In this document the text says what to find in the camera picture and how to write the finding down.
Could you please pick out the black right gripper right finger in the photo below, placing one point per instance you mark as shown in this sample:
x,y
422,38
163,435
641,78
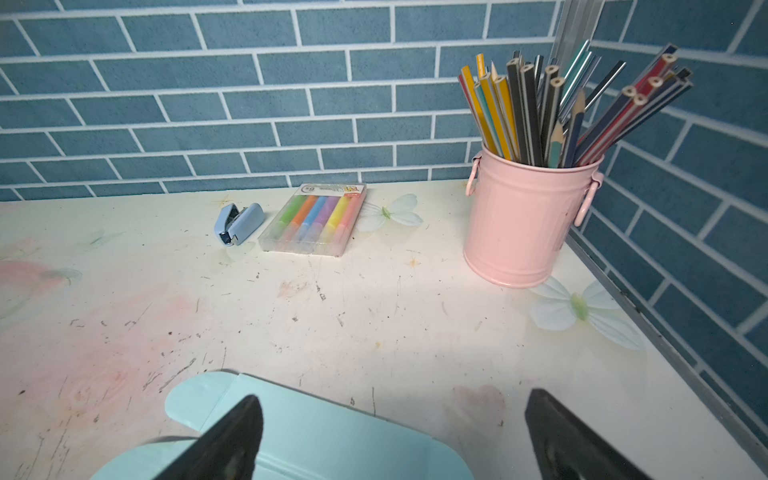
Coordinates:
x,y
567,448

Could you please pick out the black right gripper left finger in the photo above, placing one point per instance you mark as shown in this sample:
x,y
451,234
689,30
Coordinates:
x,y
228,450

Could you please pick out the light blue flat box stack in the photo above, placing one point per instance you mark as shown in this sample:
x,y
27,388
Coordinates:
x,y
304,436

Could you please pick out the pink metal pencil bucket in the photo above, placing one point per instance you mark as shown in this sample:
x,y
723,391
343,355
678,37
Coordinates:
x,y
521,216

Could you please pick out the pack of coloured highlighters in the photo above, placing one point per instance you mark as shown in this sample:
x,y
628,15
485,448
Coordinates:
x,y
317,220

